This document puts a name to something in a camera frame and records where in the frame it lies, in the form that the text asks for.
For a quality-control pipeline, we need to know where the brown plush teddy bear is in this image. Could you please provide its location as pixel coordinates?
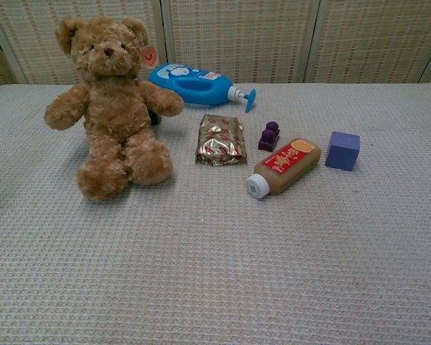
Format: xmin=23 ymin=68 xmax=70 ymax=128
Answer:
xmin=44 ymin=16 xmax=185 ymax=202

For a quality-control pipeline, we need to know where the gold foil snack packet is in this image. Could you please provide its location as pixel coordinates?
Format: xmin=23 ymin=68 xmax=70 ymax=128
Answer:
xmin=195 ymin=114 xmax=248 ymax=167

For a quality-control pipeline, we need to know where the dark purple toy brick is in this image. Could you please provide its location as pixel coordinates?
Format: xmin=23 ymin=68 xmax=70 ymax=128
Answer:
xmin=257 ymin=121 xmax=281 ymax=151

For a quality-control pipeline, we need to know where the brown drink bottle red label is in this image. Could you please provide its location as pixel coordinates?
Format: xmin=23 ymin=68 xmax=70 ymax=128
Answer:
xmin=245 ymin=137 xmax=323 ymax=201

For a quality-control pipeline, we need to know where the white waffle weave tablecloth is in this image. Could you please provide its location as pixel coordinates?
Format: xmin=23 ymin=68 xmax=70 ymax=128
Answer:
xmin=0 ymin=83 xmax=431 ymax=345

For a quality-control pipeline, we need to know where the blue pump lotion bottle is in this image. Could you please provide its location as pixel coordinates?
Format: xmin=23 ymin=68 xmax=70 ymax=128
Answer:
xmin=148 ymin=63 xmax=256 ymax=113

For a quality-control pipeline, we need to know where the lilac foam cube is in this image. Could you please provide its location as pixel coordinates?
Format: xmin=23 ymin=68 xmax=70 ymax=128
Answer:
xmin=325 ymin=131 xmax=361 ymax=172

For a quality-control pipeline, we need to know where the pink round hang tag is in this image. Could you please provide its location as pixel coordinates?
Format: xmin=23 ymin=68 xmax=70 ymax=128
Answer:
xmin=140 ymin=45 xmax=159 ymax=69

